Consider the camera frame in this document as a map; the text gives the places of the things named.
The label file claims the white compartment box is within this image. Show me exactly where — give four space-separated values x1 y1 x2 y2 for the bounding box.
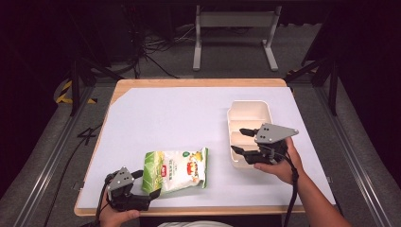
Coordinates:
226 99 274 170

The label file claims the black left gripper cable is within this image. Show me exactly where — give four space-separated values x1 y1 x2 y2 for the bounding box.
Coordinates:
94 173 115 227

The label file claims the yellow and black striped tape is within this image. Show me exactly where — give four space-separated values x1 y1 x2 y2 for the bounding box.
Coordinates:
55 79 98 105

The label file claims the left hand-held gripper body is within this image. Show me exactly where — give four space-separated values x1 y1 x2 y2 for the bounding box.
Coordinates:
105 166 151 213

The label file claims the person's right hand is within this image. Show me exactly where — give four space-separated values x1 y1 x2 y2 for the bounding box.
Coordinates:
253 136 305 186

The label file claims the white table mat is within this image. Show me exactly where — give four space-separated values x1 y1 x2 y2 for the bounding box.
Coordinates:
77 86 337 210

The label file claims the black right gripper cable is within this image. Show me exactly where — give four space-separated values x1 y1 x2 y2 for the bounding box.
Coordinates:
282 150 300 227

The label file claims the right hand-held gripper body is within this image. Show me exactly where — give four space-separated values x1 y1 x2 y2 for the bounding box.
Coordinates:
244 122 300 166

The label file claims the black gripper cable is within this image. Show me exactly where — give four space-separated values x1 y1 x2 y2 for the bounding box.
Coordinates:
282 150 300 227
94 173 115 227

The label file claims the tangle of black floor cables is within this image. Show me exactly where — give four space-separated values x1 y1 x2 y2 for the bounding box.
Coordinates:
124 6 197 80

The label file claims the person's left hand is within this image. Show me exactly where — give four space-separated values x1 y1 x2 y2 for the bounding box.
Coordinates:
98 201 142 227

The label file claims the white metal stand frame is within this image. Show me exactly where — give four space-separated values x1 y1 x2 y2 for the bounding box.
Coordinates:
192 4 283 73

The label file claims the aluminium floor rail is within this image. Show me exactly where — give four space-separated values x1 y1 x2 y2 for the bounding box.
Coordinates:
314 86 393 227
11 85 96 227

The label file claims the person's light clothing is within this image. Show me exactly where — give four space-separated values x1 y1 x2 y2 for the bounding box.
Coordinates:
156 219 235 227

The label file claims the green and white snack bag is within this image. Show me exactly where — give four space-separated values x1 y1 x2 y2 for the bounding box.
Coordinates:
141 147 210 195

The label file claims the black tripod stand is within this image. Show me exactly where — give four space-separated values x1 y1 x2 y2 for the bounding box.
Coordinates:
68 46 125 117
284 46 340 117

